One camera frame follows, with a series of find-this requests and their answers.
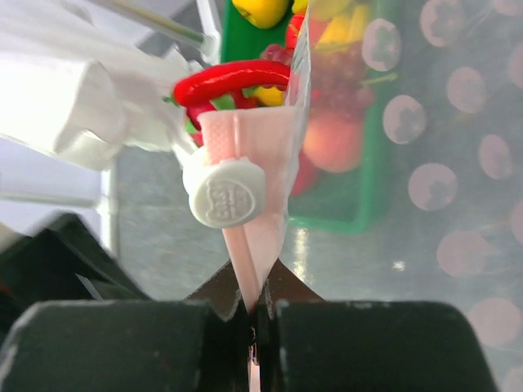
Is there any green plastic crate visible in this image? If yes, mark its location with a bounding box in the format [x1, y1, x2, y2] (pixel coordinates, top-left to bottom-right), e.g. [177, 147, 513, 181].
[221, 1, 396, 234]

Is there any yellow banana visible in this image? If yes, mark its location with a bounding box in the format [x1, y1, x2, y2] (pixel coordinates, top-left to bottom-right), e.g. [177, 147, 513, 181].
[315, 1, 372, 49]

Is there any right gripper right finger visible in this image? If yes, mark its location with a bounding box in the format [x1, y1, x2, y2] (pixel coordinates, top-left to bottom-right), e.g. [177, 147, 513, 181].
[256, 262, 497, 391]

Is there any peach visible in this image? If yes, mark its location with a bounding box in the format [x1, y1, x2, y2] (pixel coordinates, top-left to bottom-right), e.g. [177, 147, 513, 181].
[302, 112, 364, 173]

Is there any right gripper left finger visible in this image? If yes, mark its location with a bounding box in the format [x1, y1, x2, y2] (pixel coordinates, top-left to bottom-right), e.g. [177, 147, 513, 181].
[1, 265, 249, 391]

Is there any red grapes bunch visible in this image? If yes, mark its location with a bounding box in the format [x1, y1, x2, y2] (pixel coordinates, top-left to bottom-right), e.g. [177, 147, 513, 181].
[253, 41, 375, 113]

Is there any white t-shirt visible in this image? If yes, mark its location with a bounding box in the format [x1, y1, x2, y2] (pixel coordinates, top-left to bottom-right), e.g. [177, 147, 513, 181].
[1, 1, 199, 94]

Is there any clear pink zip top bag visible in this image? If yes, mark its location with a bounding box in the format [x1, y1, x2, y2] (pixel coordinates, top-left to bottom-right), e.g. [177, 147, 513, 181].
[181, 0, 523, 392]

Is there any red chili pepper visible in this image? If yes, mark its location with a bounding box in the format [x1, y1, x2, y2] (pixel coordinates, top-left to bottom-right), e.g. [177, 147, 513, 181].
[172, 59, 291, 108]

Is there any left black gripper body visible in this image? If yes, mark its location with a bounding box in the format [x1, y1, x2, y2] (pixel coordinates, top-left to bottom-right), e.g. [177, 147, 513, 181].
[0, 212, 152, 311]

